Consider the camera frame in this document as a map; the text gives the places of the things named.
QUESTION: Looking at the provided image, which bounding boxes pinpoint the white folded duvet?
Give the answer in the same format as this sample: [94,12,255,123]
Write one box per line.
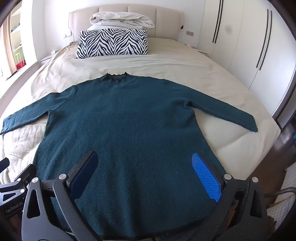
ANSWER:
[90,12,155,32]

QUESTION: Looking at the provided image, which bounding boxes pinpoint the nightstand with papers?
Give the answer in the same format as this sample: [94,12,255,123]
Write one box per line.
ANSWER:
[184,43,210,56]

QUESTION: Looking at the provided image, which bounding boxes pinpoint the white wardrobe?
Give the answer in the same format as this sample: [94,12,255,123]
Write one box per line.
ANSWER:
[203,0,296,122]

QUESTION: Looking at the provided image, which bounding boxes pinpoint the chair with white mesh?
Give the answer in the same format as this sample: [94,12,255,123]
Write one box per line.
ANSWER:
[264,168,296,230]

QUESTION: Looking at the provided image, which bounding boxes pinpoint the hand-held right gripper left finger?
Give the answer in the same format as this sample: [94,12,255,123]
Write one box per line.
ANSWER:
[21,151,102,241]

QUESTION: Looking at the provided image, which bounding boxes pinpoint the wooden bookshelf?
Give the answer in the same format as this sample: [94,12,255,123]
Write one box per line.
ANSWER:
[0,3,32,78]

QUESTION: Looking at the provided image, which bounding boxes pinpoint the beige upholstered headboard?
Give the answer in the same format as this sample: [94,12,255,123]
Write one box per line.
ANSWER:
[69,5,184,44]

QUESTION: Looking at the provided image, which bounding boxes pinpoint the teal knit sweater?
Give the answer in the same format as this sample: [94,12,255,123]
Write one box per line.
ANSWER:
[0,71,259,240]

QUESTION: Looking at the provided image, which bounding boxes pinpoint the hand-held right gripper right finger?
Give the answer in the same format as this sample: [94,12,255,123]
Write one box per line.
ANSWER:
[187,152,270,241]

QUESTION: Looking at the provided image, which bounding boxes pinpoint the bed with beige sheet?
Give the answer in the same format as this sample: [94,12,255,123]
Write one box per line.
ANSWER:
[0,37,282,232]

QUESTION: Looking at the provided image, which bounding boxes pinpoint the zebra print pillow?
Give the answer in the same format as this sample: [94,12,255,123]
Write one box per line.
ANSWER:
[76,29,149,59]

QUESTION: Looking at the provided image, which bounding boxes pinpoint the black wardrobe handle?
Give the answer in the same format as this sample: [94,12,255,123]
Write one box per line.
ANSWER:
[212,0,221,43]
[215,0,224,44]
[258,10,273,70]
[256,9,270,68]

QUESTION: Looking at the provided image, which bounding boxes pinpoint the white nightstand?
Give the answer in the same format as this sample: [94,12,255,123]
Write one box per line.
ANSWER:
[39,54,59,67]

